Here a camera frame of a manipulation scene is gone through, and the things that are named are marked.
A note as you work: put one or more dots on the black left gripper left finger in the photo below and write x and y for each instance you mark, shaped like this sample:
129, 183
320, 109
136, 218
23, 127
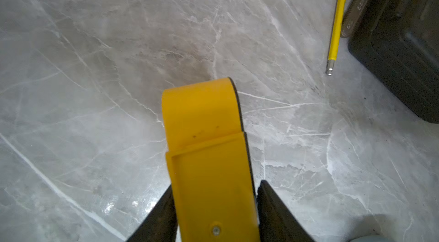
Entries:
161, 224

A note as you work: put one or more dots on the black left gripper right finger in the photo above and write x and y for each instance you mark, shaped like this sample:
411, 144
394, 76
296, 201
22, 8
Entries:
277, 224

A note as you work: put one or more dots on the yellow square alarm clock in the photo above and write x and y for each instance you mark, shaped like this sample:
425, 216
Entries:
209, 164

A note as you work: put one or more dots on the black plastic tool case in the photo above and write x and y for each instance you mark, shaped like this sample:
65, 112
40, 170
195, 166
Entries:
398, 42

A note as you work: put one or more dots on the yellow pencil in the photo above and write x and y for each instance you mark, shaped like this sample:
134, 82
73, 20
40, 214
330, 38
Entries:
335, 37

